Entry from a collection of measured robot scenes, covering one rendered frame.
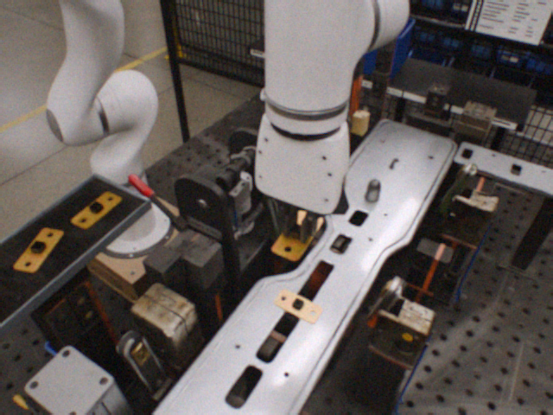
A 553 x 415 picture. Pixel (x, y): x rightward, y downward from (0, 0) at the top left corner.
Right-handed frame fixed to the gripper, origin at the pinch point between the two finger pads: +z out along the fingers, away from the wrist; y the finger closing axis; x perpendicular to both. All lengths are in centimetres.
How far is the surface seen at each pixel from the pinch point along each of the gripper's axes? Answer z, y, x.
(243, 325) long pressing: 26.7, -8.0, -2.8
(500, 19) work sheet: 5, 13, 105
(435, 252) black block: 27.4, 17.6, 30.3
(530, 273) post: 56, 44, 63
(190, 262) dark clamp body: 19.2, -19.8, -0.2
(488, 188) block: 28, 24, 58
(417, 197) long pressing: 26, 10, 44
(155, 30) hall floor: 124, -280, 279
